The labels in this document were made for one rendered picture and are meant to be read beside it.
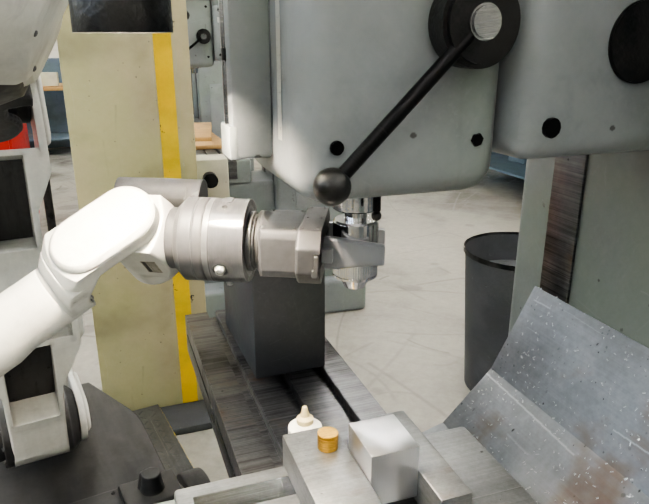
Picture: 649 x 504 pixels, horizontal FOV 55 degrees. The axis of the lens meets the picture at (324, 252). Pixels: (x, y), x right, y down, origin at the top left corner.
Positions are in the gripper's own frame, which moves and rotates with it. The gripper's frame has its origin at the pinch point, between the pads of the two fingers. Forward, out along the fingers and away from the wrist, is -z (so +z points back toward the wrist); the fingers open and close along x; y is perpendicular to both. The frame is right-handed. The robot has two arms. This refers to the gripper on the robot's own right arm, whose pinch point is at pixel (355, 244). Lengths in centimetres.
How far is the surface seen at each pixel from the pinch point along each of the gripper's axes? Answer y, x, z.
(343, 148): -11.9, -11.6, 0.8
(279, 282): 15.6, 27.3, 12.5
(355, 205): -4.8, -2.4, 0.0
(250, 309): 20.1, 26.9, 17.0
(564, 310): 16.2, 23.0, -29.3
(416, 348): 124, 218, -24
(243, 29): -20.8, -6.6, 9.7
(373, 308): 124, 264, -2
